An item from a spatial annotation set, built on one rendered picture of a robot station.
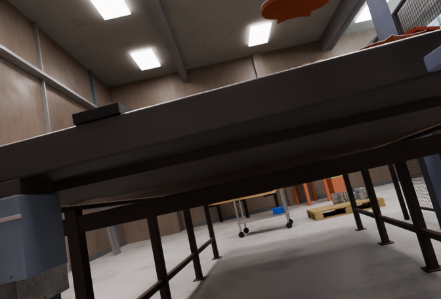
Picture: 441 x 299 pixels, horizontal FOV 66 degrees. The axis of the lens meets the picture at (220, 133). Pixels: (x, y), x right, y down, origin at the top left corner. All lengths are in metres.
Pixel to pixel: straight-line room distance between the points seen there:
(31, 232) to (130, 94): 11.72
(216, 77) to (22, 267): 11.48
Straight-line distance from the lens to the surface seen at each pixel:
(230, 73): 11.96
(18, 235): 0.59
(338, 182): 10.02
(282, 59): 12.26
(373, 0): 2.85
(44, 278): 4.25
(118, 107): 0.53
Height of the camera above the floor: 0.76
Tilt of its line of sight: 10 degrees up
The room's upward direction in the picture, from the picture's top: 13 degrees counter-clockwise
